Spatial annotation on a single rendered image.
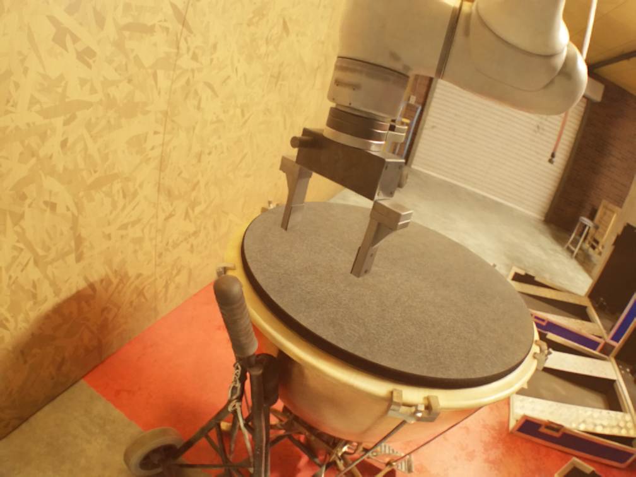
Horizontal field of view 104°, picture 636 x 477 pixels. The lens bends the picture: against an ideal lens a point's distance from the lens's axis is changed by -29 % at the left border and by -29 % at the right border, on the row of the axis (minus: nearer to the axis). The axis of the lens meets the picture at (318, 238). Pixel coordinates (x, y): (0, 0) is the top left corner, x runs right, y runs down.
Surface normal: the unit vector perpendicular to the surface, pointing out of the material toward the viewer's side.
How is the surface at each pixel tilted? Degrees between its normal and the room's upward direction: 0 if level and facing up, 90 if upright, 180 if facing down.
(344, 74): 90
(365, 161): 90
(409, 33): 101
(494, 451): 0
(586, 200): 90
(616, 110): 90
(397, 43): 107
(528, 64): 134
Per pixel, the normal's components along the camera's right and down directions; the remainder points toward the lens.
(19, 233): 0.91, 0.36
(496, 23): -0.64, 0.08
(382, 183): 0.71, 0.45
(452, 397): 0.25, -0.75
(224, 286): -0.01, -0.76
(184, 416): 0.24, -0.88
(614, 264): -0.43, 0.29
